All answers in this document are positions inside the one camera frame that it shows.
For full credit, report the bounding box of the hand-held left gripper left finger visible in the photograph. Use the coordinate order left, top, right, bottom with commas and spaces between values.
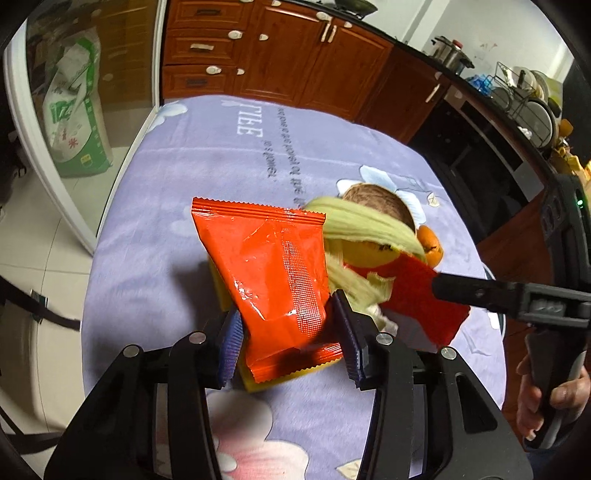
44, 309, 245, 480

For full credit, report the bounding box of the green and white rice bag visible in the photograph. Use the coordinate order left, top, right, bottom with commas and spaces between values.
41, 28, 114, 178

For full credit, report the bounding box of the person's right hand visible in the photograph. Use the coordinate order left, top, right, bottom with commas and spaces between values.
516, 354, 591, 439

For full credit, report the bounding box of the built-in black oven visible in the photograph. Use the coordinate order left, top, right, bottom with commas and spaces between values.
409, 85, 548, 236

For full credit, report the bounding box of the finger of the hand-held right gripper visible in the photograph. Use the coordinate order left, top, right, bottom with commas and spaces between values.
431, 272, 525, 319

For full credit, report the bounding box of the pale green corn husk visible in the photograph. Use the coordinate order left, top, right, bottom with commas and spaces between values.
302, 195, 428, 319

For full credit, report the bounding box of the glass sliding door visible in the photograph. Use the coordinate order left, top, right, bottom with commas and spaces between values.
2, 0, 167, 254

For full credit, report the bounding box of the orange tangerine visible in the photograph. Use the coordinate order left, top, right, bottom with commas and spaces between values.
416, 224, 445, 268

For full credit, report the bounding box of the wooden drawer cabinet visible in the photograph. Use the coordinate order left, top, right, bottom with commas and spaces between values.
161, 0, 451, 144

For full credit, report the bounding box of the steel pressure cooker pot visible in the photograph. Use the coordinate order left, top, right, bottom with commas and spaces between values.
429, 36, 474, 75

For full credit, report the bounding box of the orange-red snack bag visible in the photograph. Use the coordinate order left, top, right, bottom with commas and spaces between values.
191, 197, 345, 384

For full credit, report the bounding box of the wire dish rack with dishes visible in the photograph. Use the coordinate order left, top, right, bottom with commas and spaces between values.
489, 60, 561, 148

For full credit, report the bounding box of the dark wok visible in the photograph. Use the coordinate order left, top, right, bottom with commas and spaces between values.
332, 0, 379, 17

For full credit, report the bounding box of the yellow sponge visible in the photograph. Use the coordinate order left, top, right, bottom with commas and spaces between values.
208, 261, 345, 395

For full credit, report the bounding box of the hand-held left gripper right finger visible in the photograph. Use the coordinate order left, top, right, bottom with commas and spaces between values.
332, 290, 532, 480

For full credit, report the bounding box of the brown coconut shell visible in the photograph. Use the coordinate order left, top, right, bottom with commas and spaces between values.
344, 184, 416, 229

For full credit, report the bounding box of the purple floral tablecloth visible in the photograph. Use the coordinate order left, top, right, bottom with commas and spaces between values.
81, 95, 509, 480

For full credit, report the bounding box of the red and yellow snack packet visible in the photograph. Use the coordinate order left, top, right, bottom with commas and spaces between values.
342, 240, 471, 356

